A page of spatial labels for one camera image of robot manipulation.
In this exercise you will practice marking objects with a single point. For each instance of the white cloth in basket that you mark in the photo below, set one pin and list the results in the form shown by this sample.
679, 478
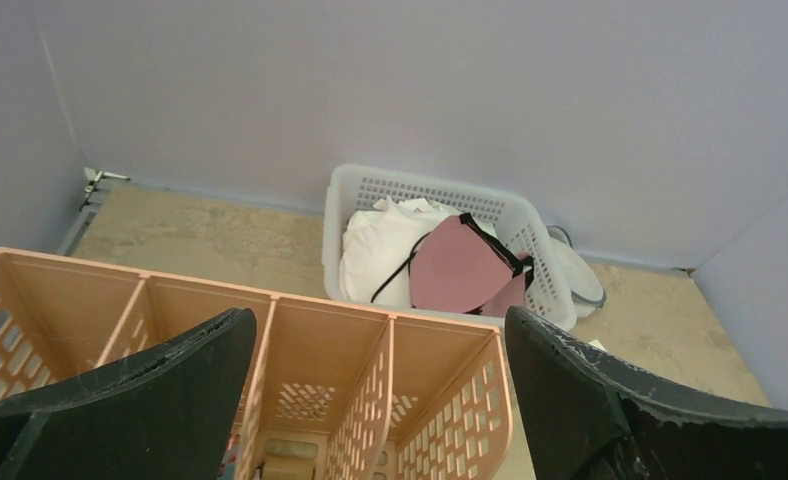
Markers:
377, 241

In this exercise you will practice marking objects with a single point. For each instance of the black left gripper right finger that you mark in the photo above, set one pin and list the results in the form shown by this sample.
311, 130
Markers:
590, 415

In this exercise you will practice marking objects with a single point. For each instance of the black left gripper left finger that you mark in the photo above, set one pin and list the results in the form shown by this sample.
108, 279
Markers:
163, 413

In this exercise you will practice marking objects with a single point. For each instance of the orange plastic file organizer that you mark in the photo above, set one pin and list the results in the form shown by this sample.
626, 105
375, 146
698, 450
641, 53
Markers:
333, 391

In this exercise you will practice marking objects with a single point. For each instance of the metal corner bracket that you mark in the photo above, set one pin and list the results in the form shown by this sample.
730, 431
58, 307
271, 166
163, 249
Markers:
98, 187

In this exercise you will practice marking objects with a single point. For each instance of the pink bra with black straps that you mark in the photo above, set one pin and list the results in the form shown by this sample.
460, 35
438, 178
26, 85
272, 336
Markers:
460, 268

